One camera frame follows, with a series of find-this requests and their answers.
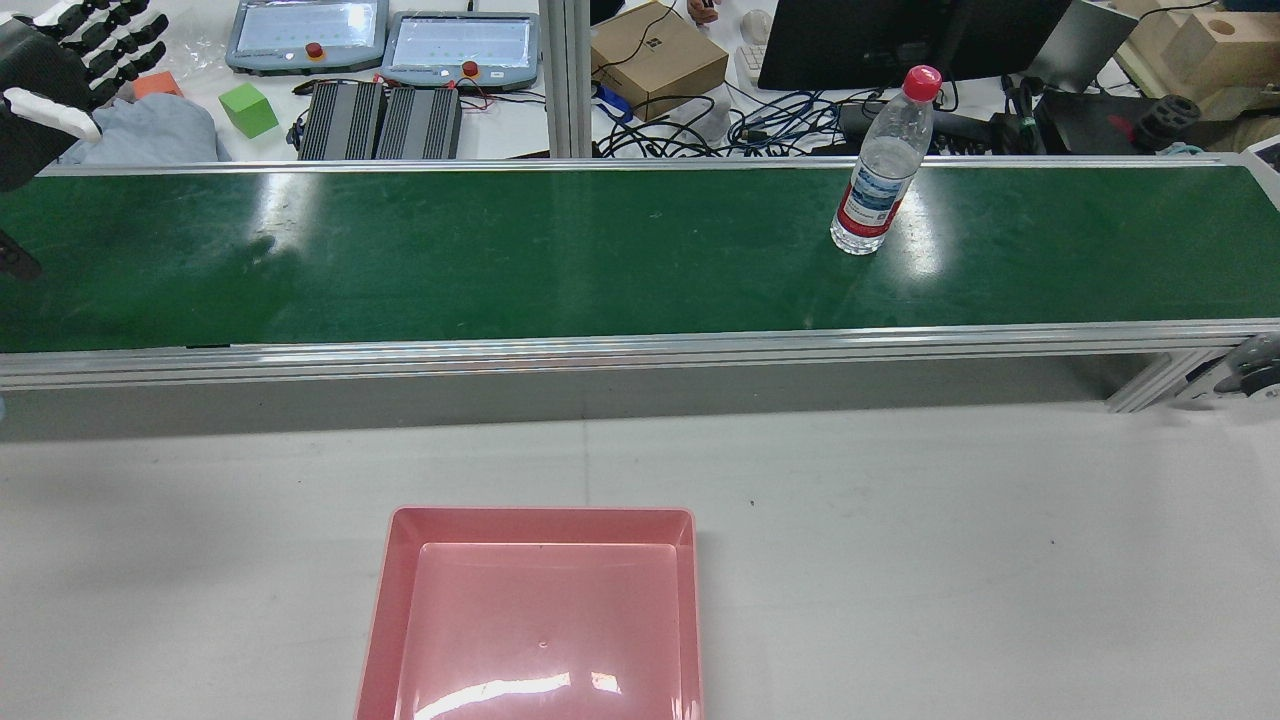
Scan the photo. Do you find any black monitor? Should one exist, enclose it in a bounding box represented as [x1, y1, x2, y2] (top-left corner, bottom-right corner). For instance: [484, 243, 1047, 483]
[756, 0, 1073, 92]

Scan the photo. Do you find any grey finned controller box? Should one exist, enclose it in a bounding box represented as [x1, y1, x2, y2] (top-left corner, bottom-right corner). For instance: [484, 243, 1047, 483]
[375, 84, 464, 162]
[296, 80, 387, 162]

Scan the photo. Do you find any black round connector red tag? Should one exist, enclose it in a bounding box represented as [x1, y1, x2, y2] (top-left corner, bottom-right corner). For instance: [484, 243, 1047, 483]
[1108, 94, 1202, 153]

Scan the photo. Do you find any grey teach pendant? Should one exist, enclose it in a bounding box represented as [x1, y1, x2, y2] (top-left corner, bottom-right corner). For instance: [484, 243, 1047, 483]
[224, 0, 392, 77]
[379, 11, 542, 94]

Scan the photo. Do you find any clear plastic bag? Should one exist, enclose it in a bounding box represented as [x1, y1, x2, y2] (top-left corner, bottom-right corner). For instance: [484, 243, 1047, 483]
[658, 84, 733, 147]

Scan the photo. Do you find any clear water bottle red cap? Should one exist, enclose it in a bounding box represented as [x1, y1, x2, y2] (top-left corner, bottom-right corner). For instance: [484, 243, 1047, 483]
[830, 65, 944, 257]

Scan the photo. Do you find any green conveyor belt aluminium frame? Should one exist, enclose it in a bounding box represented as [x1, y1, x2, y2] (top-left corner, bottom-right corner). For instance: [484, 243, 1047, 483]
[0, 154, 1280, 413]

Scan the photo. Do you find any dark grey laptop lid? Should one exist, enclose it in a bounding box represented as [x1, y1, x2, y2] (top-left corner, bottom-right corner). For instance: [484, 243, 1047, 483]
[1024, 0, 1142, 97]

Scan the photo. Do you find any blue cable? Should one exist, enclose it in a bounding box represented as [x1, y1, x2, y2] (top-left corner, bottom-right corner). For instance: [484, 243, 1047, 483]
[728, 90, 843, 153]

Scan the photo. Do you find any green cube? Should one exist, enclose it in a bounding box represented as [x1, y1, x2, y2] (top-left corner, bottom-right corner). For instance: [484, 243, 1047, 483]
[217, 81, 280, 140]

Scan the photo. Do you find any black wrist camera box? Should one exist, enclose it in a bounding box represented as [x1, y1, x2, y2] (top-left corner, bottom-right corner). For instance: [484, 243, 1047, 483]
[0, 230, 44, 283]

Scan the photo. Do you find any aluminium profile post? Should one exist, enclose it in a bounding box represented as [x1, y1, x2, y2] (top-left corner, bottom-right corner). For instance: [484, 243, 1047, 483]
[539, 0, 594, 160]

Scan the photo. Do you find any grey blue cloth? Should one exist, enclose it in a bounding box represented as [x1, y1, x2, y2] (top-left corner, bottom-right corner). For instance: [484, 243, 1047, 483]
[58, 91, 232, 167]

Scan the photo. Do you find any pink plastic basket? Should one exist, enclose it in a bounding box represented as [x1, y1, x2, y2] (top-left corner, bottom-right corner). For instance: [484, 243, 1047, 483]
[354, 506, 704, 720]

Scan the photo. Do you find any grey conveyor motor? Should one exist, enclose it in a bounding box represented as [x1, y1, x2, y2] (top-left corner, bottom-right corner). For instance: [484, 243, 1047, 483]
[1213, 333, 1280, 398]

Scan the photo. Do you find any beige wooden board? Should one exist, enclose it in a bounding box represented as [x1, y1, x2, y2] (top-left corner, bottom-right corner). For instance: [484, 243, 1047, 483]
[1113, 0, 1183, 73]

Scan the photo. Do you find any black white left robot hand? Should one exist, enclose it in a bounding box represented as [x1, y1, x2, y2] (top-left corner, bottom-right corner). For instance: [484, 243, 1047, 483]
[0, 0, 170, 194]

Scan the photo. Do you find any brown cardboard box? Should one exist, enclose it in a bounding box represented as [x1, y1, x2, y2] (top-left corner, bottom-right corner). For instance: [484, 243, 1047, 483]
[590, 0, 730, 122]

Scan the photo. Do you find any wooden block with hole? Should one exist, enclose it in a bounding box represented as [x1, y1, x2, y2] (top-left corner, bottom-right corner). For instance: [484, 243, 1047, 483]
[1163, 9, 1280, 103]

